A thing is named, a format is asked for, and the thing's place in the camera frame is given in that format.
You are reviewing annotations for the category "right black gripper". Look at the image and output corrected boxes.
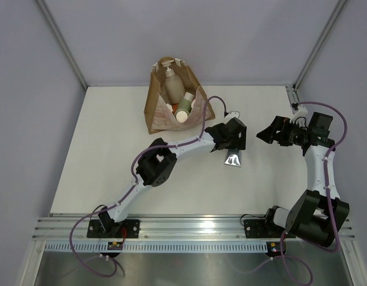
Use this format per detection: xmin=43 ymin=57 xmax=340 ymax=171
xmin=257 ymin=116 xmax=310 ymax=147

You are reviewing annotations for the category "silver blue tube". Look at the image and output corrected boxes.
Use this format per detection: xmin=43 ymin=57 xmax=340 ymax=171
xmin=224 ymin=149 xmax=241 ymax=167

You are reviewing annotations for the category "green bottle front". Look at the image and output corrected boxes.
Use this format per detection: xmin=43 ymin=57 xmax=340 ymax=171
xmin=174 ymin=92 xmax=195 ymax=123

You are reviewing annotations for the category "jute canvas tote bag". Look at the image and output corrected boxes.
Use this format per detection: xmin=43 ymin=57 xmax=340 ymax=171
xmin=144 ymin=57 xmax=215 ymax=134

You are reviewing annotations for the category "beige pump bottle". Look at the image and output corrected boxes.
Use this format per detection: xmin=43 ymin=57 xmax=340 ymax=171
xmin=161 ymin=60 xmax=185 ymax=104

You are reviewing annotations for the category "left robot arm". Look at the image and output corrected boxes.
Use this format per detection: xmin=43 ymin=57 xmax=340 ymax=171
xmin=87 ymin=117 xmax=247 ymax=239

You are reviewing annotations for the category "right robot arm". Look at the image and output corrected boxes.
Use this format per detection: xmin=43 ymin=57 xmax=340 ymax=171
xmin=257 ymin=112 xmax=350 ymax=247

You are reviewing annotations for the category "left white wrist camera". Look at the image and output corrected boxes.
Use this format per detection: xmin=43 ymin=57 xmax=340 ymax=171
xmin=224 ymin=111 xmax=240 ymax=119

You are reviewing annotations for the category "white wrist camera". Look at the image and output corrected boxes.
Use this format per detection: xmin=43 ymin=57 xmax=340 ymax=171
xmin=224 ymin=111 xmax=240 ymax=119
xmin=290 ymin=103 xmax=308 ymax=123

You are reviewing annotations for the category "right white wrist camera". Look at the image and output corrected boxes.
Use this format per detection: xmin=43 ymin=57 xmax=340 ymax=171
xmin=290 ymin=103 xmax=308 ymax=123

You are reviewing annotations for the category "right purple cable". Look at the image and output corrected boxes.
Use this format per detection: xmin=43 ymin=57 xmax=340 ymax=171
xmin=231 ymin=101 xmax=348 ymax=284

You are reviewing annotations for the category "right aluminium frame post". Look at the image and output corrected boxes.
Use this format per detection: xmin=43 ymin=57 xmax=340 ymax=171
xmin=293 ymin=0 xmax=349 ymax=91

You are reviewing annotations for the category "aluminium frame post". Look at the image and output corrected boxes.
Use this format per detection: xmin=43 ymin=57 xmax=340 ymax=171
xmin=35 ymin=0 xmax=89 ymax=92
xmin=293 ymin=0 xmax=349 ymax=91

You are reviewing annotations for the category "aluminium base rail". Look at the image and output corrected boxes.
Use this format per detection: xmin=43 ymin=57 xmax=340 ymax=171
xmin=31 ymin=86 xmax=356 ymax=242

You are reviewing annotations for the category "white slotted cable duct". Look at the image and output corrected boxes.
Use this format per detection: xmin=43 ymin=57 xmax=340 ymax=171
xmin=45 ymin=240 xmax=269 ymax=254

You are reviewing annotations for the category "left aluminium frame post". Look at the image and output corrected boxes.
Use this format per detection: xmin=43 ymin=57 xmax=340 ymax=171
xmin=35 ymin=0 xmax=89 ymax=92

